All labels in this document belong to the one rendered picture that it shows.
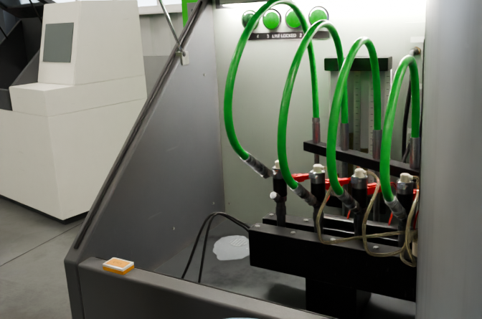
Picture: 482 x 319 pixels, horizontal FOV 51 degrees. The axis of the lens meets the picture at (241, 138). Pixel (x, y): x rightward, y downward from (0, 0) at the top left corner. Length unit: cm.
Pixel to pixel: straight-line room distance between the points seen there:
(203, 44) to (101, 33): 254
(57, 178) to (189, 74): 254
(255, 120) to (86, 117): 254
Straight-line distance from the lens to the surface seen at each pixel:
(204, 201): 135
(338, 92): 79
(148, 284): 93
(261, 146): 133
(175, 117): 121
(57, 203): 379
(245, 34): 85
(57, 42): 391
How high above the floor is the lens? 139
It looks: 14 degrees down
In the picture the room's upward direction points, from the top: 3 degrees counter-clockwise
